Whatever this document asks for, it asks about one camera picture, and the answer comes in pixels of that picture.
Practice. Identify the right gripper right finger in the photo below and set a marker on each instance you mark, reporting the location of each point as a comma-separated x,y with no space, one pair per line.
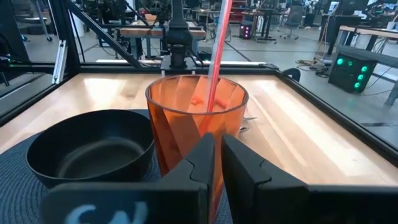
280,202

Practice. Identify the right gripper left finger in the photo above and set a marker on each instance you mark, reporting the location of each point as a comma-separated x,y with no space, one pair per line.
124,202

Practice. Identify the orange faceted plastic tumbler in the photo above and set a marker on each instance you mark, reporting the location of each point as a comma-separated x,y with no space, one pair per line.
174,130

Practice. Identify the black bowl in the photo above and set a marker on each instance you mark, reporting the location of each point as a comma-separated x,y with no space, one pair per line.
62,140

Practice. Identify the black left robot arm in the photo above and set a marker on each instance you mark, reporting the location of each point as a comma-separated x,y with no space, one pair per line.
178,34

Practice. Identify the round dark woven placemat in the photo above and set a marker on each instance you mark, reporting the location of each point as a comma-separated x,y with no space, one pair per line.
18,193

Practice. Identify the black computer with green lights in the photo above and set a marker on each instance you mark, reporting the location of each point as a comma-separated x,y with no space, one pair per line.
345,77

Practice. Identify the wooden robot station table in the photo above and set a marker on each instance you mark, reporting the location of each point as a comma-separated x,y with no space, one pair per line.
140,32

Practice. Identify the computer with purple lights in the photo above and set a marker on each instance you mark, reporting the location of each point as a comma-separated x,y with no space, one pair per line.
245,31

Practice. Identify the dark office chair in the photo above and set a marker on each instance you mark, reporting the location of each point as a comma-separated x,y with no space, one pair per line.
293,17

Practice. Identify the wooden top desk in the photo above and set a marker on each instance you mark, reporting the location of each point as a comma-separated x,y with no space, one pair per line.
373,32

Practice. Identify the black aluminium table frame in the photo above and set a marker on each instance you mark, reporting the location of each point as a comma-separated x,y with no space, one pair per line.
93,68

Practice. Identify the silver aluminium bracket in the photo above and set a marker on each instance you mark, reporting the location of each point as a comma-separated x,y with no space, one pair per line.
59,62

